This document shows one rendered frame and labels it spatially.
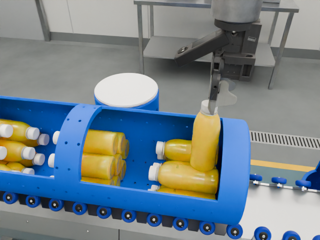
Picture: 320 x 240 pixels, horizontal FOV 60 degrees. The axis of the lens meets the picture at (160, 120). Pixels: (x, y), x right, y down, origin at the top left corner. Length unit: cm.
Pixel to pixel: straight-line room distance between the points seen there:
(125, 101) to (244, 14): 72
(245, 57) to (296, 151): 214
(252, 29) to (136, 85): 77
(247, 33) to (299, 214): 61
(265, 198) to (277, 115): 209
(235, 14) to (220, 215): 46
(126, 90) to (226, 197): 71
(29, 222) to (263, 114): 243
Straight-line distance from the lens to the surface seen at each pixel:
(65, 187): 76
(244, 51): 58
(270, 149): 259
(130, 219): 85
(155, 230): 87
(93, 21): 432
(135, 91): 121
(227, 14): 53
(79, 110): 78
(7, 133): 94
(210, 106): 62
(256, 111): 300
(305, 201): 103
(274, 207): 97
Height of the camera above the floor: 167
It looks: 38 degrees down
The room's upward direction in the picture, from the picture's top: straight up
